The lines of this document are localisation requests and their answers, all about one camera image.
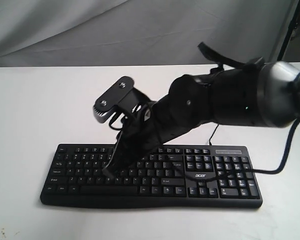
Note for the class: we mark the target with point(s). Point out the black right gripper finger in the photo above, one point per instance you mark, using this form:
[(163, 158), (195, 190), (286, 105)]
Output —
[(117, 161), (136, 147)]

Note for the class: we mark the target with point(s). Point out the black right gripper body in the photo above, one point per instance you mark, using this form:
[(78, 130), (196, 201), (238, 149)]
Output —
[(160, 123)]

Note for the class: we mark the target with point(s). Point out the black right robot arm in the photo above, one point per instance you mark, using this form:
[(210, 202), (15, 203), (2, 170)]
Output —
[(254, 93)]

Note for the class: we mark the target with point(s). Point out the black acer keyboard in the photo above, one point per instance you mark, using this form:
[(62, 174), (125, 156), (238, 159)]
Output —
[(174, 175)]

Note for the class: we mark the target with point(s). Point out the grey backdrop cloth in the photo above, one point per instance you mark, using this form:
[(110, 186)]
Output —
[(39, 33)]

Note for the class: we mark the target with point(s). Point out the black backdrop stand pole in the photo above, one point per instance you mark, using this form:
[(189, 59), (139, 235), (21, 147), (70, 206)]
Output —
[(288, 34)]

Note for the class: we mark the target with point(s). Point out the silver black wrist camera mount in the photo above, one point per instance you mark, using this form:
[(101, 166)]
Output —
[(120, 98)]

